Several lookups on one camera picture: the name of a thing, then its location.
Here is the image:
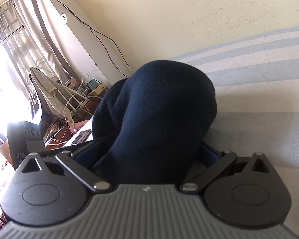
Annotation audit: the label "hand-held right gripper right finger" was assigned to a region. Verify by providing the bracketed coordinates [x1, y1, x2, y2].
[179, 142, 276, 193]

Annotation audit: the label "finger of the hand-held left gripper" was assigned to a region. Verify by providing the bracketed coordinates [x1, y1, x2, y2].
[37, 140, 98, 156]

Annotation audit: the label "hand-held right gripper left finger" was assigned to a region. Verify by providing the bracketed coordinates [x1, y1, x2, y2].
[16, 142, 111, 193]

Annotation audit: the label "dark navy fleece garment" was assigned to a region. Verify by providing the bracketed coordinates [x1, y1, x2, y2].
[92, 59, 219, 188]

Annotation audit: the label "white desk power strip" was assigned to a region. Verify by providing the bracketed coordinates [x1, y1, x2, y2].
[64, 96, 90, 113]

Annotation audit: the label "floral cloth cover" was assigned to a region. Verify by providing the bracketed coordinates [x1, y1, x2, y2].
[29, 66, 77, 131]

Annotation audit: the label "small wooden box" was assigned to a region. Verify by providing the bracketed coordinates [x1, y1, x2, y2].
[88, 85, 109, 98]

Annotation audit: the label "small dark box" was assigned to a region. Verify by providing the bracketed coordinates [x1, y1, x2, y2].
[87, 79, 101, 90]

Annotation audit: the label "striped bed sheet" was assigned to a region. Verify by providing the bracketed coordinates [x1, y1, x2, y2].
[64, 24, 299, 232]

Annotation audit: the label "beige curtain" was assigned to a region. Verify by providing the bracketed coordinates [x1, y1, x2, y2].
[0, 0, 78, 86]

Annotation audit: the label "metal window bars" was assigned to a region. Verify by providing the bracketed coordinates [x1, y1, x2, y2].
[0, 4, 26, 47]

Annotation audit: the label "bundle of white cables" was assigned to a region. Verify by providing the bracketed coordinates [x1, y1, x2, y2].
[43, 78, 91, 146]

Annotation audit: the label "thin dark wall cable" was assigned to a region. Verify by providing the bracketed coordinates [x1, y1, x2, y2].
[40, 0, 134, 78]

